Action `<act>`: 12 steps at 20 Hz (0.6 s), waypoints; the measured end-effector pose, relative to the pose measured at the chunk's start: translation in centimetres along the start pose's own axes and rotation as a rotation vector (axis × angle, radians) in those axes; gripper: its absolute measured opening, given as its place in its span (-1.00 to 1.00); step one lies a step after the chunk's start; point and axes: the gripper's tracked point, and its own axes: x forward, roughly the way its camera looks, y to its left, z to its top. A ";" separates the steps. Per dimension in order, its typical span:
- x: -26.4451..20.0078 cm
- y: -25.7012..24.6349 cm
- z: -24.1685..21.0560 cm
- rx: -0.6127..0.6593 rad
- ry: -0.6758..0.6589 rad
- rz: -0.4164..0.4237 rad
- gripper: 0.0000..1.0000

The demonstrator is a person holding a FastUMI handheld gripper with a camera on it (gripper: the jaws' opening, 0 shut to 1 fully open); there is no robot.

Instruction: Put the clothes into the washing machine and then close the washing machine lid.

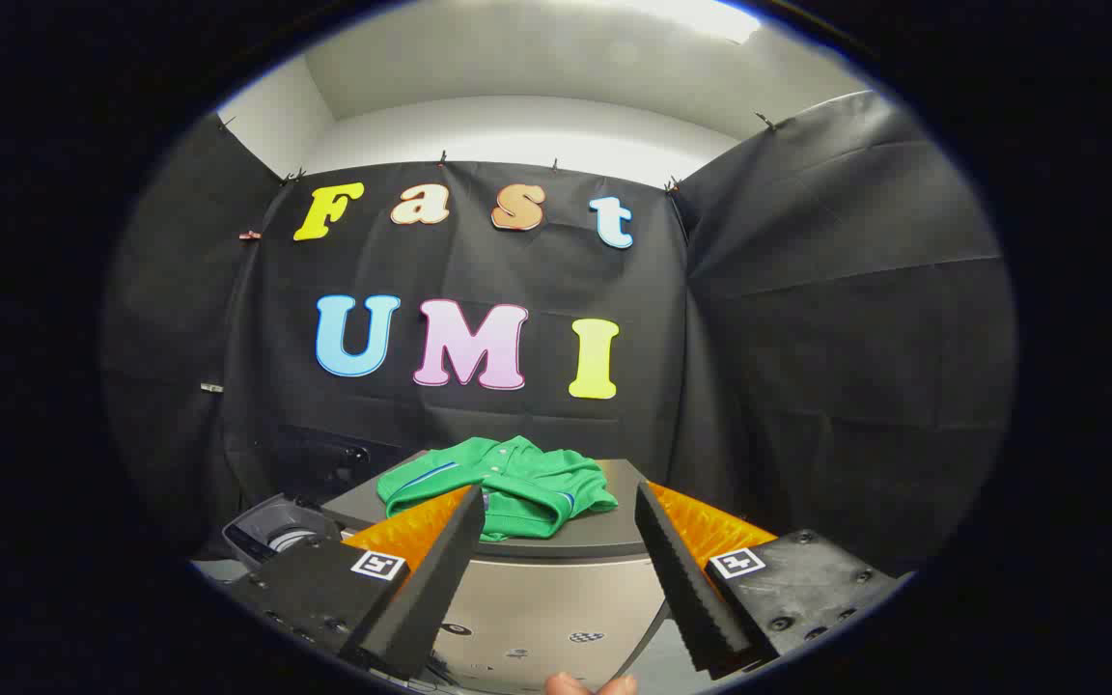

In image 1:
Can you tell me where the black backdrop cloth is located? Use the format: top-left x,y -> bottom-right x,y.
102,92 -> 1016,580

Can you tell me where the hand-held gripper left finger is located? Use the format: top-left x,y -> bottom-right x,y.
228,483 -> 487,680

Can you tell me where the green polo shirt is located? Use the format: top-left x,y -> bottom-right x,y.
375,435 -> 620,542

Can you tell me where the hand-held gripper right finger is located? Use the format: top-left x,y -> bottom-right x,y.
633,480 -> 904,680

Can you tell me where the grey washing machine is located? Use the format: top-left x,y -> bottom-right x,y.
221,492 -> 345,572

